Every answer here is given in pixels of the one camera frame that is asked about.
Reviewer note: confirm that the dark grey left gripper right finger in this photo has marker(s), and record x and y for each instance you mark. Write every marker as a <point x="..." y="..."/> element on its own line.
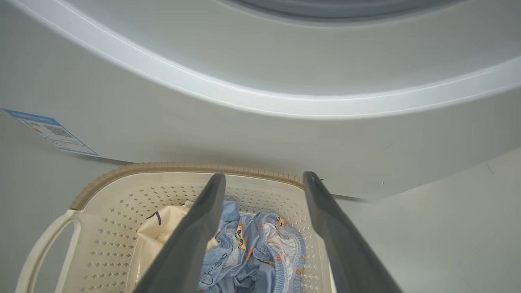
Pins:
<point x="342" y="248"/>

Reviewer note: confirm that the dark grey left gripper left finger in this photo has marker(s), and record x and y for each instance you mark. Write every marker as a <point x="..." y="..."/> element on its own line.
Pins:
<point x="187" y="248"/>

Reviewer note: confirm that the cream garment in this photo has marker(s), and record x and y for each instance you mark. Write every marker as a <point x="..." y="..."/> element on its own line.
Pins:
<point x="163" y="232"/>

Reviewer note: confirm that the blue cartoon print garment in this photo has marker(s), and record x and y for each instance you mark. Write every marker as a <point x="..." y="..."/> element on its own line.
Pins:
<point x="260" y="260"/>

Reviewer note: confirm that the cream perforated laundry basket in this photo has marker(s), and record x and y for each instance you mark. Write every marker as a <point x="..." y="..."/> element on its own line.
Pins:
<point x="114" y="252"/>

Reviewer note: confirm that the white front-load washing machine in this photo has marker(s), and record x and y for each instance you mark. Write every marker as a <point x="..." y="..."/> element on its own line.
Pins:
<point x="244" y="142"/>

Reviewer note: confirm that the grey rubber door seal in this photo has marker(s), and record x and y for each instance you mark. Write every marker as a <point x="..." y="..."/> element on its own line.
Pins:
<point x="338" y="7"/>

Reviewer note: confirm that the blue energy label sticker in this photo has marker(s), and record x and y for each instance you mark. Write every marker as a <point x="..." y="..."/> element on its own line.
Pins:
<point x="53" y="132"/>

